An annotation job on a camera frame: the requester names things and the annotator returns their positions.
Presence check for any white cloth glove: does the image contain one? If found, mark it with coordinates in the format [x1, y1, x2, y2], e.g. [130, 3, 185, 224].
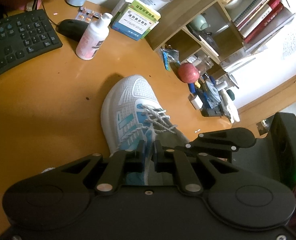
[220, 89, 240, 123]

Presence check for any white charger cube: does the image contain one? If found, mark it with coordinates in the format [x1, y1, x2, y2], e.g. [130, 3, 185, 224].
[190, 95, 203, 110]

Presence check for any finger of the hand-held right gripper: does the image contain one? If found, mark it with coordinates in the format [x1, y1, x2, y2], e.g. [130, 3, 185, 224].
[185, 129, 237, 153]

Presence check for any wooden desk shelf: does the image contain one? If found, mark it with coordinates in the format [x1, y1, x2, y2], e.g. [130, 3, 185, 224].
[145, 0, 296, 85]

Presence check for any white shoelace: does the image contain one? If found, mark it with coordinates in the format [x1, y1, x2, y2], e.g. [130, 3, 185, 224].
[135, 105, 178, 145]

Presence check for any black calculator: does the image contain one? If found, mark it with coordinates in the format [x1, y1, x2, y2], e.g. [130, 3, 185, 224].
[200, 97, 228, 117]

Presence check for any red apple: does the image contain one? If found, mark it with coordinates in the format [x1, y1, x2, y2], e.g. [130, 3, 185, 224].
[177, 62, 201, 83]

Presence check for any white blue sneaker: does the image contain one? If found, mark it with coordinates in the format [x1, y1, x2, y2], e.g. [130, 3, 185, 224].
[100, 74, 191, 185]

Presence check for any row of books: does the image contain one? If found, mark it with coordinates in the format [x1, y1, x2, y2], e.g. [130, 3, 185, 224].
[232, 0, 296, 53]

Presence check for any blue white medicine box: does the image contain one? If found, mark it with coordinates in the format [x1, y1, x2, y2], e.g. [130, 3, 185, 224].
[111, 0, 161, 41]

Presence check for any white lotion bottle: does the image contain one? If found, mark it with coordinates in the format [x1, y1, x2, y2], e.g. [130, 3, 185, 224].
[75, 12, 113, 61]

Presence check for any pale green teapot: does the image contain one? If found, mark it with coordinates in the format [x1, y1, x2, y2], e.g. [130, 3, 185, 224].
[189, 14, 211, 30]

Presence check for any black keyboard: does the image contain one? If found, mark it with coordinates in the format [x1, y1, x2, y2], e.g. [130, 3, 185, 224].
[0, 9, 63, 82]

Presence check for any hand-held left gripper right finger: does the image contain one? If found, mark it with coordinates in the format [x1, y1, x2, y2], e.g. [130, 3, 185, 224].
[154, 139, 238, 197]

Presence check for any wooden door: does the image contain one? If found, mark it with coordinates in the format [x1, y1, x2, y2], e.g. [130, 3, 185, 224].
[238, 72, 296, 140]

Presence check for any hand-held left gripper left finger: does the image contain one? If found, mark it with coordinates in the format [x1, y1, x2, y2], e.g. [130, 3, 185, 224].
[54, 139, 146, 196]

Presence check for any black computer mouse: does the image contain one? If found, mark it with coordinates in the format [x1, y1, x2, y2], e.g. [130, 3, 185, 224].
[56, 19, 89, 42]

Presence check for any glass jar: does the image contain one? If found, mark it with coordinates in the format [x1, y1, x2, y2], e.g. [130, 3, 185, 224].
[195, 55, 215, 72]

